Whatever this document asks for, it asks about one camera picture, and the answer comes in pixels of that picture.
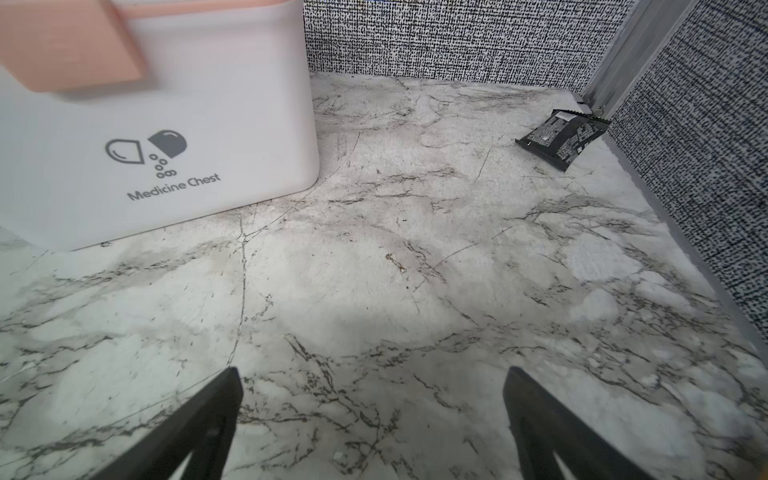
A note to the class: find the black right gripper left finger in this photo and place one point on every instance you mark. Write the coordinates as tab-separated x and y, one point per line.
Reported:
199	434

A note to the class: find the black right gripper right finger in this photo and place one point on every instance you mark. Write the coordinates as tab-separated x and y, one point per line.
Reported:
547	433

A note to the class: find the white pink medicine chest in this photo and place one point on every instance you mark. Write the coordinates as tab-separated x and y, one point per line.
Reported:
119	117

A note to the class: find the black foil sachet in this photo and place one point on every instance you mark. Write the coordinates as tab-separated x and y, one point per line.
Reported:
563	136

